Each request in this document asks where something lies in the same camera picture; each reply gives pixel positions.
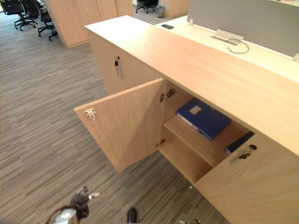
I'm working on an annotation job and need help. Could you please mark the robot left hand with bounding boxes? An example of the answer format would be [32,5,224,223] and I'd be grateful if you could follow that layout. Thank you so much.
[71,185,101,220]

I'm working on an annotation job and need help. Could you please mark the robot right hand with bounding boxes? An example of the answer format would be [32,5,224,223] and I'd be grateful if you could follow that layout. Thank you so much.
[178,218,202,224]

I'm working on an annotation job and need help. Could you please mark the wooden cabinet shelf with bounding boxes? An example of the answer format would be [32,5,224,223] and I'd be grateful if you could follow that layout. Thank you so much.
[163,115,248,168]

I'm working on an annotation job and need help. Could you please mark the open wooden cabinet door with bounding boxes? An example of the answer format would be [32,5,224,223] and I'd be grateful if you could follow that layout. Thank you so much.
[74,78,169,173]

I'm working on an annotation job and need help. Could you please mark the metal door lock plate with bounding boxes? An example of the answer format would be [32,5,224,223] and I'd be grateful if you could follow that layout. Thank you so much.
[84,108,97,121]

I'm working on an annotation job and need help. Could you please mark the dark blue folder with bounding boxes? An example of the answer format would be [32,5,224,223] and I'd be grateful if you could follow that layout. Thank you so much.
[224,131,255,154]

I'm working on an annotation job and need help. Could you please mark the blue folder with label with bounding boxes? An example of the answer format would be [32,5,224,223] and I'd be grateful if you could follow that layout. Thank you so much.
[175,98,232,141]

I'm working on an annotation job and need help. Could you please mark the long low wooden cabinet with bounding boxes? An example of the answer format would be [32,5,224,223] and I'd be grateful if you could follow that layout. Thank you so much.
[83,15,299,224]

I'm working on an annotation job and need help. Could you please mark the tall wooden cabinet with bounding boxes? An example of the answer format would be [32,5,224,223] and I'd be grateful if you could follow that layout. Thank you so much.
[161,0,191,19]
[44,0,134,49]

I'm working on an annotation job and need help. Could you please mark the black office chair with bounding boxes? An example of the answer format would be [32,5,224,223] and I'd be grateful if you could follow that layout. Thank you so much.
[1,0,26,31]
[135,0,159,14]
[37,7,58,42]
[22,0,41,28]

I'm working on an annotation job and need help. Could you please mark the dark robot left foot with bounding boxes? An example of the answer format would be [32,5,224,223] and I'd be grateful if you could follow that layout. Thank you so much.
[127,207,138,224]

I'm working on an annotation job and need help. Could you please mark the grey desk divider panel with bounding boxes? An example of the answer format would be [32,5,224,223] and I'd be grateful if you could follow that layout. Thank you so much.
[187,0,299,58]

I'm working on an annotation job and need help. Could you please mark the grey cable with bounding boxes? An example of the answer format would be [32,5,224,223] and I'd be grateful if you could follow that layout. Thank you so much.
[228,38,250,54]

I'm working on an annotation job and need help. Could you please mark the silver desk cable flap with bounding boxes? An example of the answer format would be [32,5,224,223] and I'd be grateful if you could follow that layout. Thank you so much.
[211,28,244,44]

